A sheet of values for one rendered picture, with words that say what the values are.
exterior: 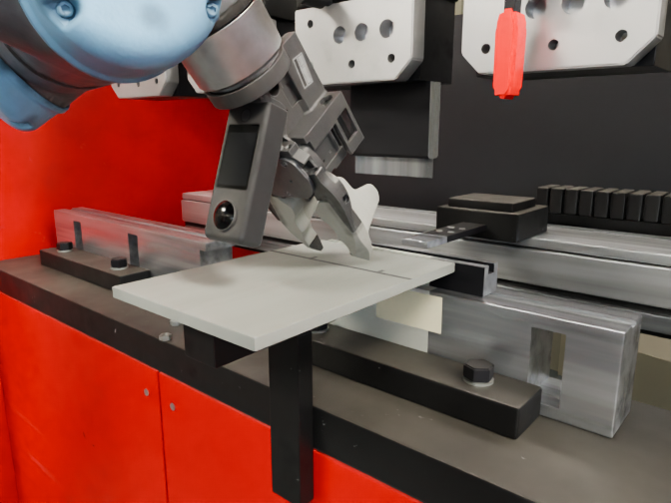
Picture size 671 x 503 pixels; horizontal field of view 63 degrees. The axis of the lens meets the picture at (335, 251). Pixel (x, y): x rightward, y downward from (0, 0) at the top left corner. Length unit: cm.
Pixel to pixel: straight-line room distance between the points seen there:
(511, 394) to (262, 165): 29
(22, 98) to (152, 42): 15
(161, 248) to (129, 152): 50
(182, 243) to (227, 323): 48
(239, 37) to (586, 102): 73
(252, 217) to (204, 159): 106
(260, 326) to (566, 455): 27
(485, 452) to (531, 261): 37
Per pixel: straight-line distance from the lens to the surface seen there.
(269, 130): 44
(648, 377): 260
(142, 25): 22
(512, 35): 46
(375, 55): 56
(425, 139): 57
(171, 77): 83
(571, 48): 48
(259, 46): 42
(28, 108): 37
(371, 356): 57
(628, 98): 102
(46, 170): 129
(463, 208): 78
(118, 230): 102
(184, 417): 73
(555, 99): 106
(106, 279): 96
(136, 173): 138
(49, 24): 23
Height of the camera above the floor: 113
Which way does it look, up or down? 13 degrees down
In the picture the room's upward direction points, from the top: straight up
